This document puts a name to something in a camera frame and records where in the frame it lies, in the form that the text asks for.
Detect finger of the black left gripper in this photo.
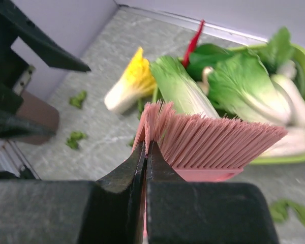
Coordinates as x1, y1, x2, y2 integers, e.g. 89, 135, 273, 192
0, 110, 56, 139
0, 1, 91, 72

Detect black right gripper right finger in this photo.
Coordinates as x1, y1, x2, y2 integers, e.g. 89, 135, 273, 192
146, 142, 279, 243

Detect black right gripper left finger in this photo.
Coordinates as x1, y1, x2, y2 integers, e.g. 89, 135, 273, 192
0, 143, 145, 243

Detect pink hand brush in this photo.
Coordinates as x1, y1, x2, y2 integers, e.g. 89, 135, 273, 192
133, 102, 287, 183

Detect green paper scrap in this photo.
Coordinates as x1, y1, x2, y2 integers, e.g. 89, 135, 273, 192
66, 131, 88, 150
69, 90, 87, 109
269, 199, 305, 227

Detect large green napa cabbage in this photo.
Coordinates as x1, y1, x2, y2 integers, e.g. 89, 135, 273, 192
149, 55, 220, 118

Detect yellow napa cabbage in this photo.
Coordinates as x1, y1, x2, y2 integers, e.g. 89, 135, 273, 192
104, 47, 157, 114

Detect green bok choy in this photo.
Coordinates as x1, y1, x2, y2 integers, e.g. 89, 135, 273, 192
207, 49, 305, 128

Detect red chili pepper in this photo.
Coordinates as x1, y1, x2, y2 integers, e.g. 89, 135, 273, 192
181, 19, 205, 68

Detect green plastic basket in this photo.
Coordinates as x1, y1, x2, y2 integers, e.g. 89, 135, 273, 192
225, 44, 305, 164

